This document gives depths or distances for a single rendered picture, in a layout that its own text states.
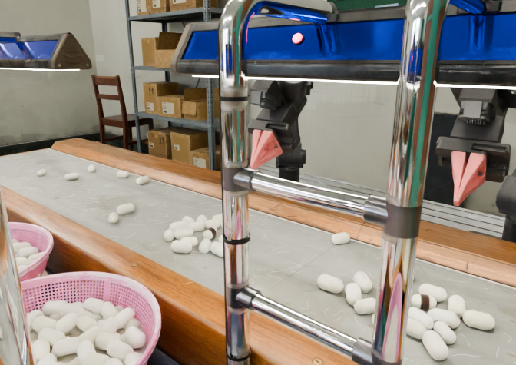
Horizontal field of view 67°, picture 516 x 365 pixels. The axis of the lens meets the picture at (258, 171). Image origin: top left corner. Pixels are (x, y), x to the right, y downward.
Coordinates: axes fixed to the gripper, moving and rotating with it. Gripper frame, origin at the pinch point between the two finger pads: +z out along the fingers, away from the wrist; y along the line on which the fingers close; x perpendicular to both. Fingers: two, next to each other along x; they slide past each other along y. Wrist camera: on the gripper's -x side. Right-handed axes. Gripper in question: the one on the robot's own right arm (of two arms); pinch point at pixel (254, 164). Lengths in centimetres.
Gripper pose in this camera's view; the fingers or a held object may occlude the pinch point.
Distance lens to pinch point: 79.1
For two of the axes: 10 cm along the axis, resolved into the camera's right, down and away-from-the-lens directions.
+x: 4.0, 5.8, 7.1
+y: 7.9, 1.8, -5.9
